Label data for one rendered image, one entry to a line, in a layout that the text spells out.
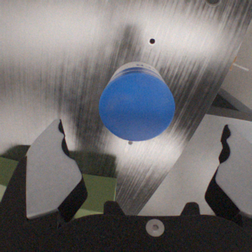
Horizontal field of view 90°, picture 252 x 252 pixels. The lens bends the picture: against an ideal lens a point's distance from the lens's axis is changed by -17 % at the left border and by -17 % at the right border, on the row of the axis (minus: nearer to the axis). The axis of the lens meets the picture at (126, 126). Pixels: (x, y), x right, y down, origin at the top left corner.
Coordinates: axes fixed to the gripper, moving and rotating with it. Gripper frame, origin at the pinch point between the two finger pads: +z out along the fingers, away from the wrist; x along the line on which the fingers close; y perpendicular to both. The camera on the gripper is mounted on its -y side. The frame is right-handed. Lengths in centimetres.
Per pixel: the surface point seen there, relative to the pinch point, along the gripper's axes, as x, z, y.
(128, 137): -1.3, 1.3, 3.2
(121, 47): -2.5, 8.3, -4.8
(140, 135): -0.1, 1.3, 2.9
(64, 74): -10.3, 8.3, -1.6
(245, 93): 86, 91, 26
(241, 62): 75, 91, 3
